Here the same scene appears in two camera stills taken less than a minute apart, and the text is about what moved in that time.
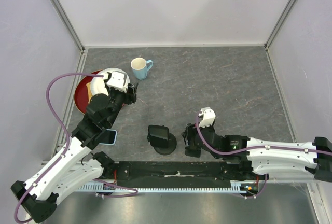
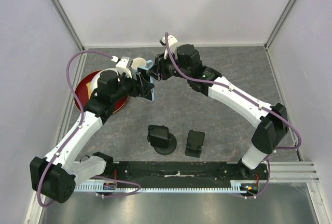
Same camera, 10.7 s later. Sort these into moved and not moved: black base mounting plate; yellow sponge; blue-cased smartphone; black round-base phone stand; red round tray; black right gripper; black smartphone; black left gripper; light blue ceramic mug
Moved: black right gripper; blue-cased smartphone; black left gripper
Not moved: red round tray; black round-base phone stand; light blue ceramic mug; black base mounting plate; yellow sponge; black smartphone
